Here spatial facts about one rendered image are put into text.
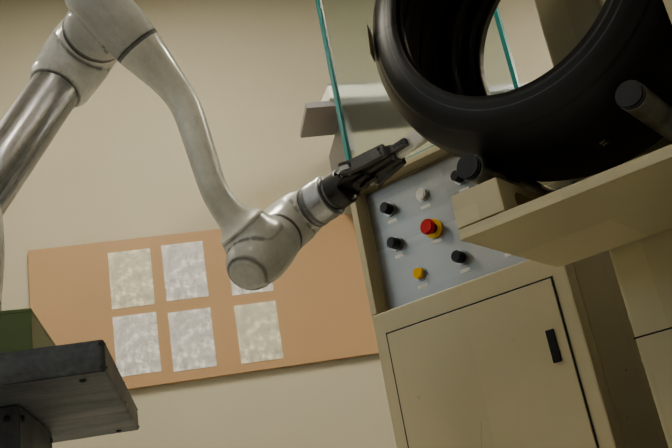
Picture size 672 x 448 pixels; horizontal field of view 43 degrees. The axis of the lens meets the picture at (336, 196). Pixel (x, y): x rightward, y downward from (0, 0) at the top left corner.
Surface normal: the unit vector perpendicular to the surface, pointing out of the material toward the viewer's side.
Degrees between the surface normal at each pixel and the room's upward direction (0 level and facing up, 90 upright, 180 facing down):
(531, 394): 90
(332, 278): 90
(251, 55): 90
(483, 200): 90
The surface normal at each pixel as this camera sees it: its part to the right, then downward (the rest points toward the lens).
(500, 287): -0.63, -0.18
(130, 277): 0.13, -0.39
